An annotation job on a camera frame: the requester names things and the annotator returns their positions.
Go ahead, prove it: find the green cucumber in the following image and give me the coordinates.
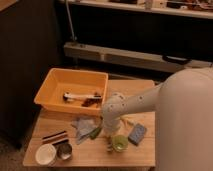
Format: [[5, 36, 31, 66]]
[[89, 127, 102, 140]]

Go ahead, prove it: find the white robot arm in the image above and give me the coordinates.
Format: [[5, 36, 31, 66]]
[[102, 68, 213, 171]]

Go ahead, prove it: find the blue sponge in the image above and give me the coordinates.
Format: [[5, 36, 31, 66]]
[[128, 124, 147, 146]]

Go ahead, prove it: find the white bowl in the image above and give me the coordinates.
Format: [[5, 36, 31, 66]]
[[35, 144, 56, 166]]

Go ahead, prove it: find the dark brown object in bin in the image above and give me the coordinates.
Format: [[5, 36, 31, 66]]
[[81, 92, 102, 107]]

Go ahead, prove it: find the grey metal shelf rail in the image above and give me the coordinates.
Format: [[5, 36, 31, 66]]
[[64, 42, 211, 73]]

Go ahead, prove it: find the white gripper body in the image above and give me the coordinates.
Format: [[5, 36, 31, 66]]
[[103, 119, 120, 136]]

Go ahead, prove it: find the metal cup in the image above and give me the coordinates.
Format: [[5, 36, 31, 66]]
[[57, 143, 72, 160]]

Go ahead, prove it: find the yellow plastic bin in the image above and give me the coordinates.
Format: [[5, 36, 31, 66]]
[[34, 68, 108, 116]]

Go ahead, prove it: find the wooden table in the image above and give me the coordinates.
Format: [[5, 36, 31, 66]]
[[22, 78, 157, 168]]

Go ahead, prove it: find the grey blue cloth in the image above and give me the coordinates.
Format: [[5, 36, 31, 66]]
[[71, 118, 98, 145]]

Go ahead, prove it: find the green plastic cup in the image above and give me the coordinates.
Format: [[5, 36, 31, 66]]
[[112, 135, 128, 152]]

